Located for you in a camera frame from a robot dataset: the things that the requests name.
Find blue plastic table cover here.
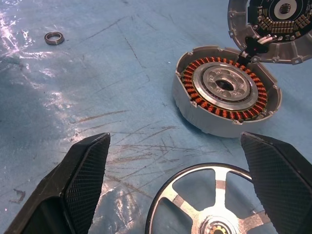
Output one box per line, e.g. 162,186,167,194
0,0,312,234

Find small round rotor cap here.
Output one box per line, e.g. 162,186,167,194
227,0,312,66

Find motor stator with copper windings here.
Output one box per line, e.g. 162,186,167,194
171,45,283,139

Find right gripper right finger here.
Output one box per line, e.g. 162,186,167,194
239,131,312,234

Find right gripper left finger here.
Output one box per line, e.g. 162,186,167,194
3,132,112,234

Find silver spoked wheel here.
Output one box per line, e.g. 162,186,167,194
145,162,272,234

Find small steel bearing ring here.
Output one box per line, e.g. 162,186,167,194
44,32,65,45

